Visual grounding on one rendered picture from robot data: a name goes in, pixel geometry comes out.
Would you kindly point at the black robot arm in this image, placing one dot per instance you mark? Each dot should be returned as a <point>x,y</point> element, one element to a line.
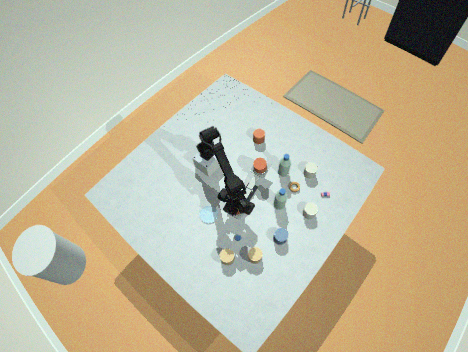
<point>207,149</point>

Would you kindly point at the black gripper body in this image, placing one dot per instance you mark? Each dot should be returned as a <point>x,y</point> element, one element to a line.
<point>223,195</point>

